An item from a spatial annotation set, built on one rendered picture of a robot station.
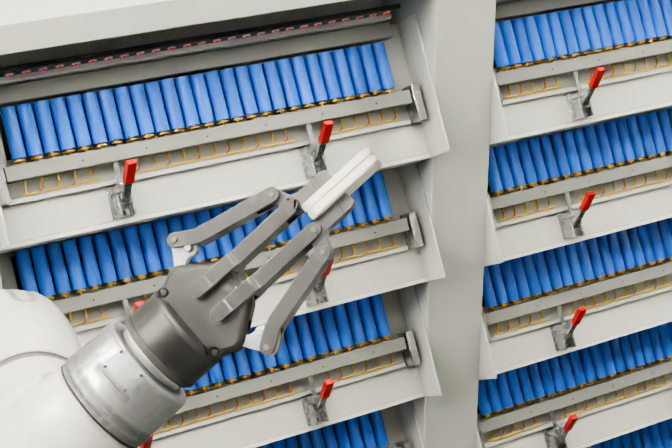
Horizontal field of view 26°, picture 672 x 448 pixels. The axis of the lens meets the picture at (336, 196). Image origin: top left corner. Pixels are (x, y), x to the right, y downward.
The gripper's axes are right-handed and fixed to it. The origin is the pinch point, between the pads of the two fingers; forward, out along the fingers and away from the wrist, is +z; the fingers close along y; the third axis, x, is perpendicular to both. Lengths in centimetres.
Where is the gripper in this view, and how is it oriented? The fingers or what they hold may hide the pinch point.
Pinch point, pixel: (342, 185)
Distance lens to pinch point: 115.5
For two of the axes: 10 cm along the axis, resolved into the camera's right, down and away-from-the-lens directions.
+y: -6.6, -7.3, 1.9
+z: 7.4, -6.7, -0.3
